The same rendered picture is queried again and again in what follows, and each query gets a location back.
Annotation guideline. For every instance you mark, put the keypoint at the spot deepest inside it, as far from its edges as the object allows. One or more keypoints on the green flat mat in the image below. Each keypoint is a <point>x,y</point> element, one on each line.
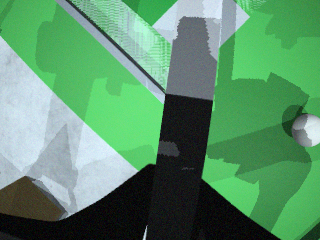
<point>268,73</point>

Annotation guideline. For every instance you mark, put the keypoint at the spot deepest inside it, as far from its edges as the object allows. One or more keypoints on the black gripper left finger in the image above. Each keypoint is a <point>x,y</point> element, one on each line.
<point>121,215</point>

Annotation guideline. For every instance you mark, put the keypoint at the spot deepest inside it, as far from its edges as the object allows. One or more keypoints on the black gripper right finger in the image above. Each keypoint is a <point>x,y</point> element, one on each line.
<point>217,219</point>

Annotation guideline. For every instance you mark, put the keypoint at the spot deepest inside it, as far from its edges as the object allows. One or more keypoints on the white ball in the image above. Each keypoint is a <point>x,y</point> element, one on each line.
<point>306,130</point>

